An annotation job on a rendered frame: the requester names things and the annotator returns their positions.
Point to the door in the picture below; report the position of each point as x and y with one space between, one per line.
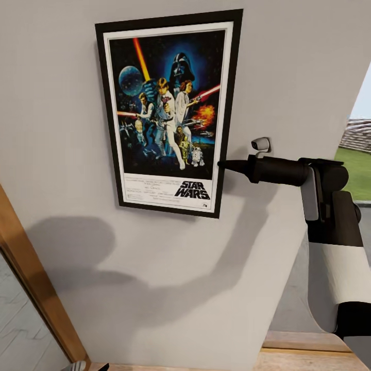
36 333

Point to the fixed window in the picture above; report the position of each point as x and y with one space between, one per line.
293 329

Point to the poster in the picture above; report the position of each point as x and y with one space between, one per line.
168 86

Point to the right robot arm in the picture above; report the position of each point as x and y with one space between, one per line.
339 280

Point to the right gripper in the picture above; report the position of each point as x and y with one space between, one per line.
267 169

